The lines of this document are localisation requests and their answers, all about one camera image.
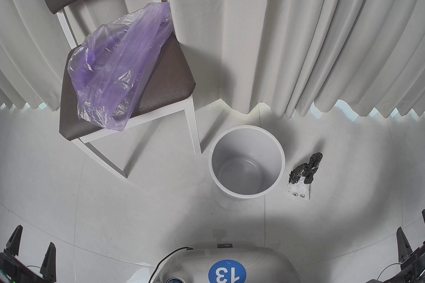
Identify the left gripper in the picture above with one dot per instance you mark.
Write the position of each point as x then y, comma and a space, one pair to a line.
13, 270

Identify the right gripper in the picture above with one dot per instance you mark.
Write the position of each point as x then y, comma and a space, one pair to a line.
415, 263

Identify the black plastic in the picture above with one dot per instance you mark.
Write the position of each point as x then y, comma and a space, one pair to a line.
308, 172

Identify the purple plastic bag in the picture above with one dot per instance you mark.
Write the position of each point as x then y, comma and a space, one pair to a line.
116, 76

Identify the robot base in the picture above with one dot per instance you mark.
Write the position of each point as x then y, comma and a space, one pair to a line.
265, 265

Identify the white trash bin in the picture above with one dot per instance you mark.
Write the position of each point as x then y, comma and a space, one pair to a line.
247, 175

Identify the white chair with grey seat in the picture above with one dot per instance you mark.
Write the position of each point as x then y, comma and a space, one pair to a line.
166, 76

